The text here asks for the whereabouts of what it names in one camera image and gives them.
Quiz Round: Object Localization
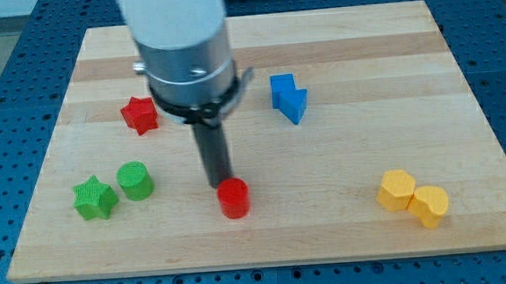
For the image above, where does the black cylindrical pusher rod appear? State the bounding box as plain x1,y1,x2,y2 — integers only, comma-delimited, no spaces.
192,123,233,188

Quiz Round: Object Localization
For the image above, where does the green cylinder block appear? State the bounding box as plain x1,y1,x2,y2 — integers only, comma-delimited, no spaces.
116,161,155,201

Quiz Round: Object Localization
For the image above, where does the yellow heart block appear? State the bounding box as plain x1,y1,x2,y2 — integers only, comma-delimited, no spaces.
407,185,450,229

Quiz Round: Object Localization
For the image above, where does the yellow hexagon block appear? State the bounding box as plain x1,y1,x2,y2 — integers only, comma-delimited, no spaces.
376,169,416,212

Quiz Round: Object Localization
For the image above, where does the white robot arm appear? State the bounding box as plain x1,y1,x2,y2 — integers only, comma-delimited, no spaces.
116,0,253,187

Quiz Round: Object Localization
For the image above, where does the red cylinder block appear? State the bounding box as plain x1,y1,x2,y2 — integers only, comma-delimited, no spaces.
216,178,250,219

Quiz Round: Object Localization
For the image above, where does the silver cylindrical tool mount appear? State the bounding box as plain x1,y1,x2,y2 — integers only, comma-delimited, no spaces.
133,22,254,127

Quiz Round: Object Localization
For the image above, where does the red star block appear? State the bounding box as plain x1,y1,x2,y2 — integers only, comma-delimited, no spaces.
120,97,159,135

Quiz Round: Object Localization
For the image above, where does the blue triangle block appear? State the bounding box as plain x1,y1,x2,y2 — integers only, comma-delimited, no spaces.
278,89,308,126

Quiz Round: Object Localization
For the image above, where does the wooden board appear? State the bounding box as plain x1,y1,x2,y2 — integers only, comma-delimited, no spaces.
7,1,506,284

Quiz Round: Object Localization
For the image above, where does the green star block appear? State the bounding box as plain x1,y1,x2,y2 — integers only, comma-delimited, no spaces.
73,176,119,220

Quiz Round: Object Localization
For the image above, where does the blue cube block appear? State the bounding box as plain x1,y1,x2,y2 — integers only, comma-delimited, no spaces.
270,73,296,109

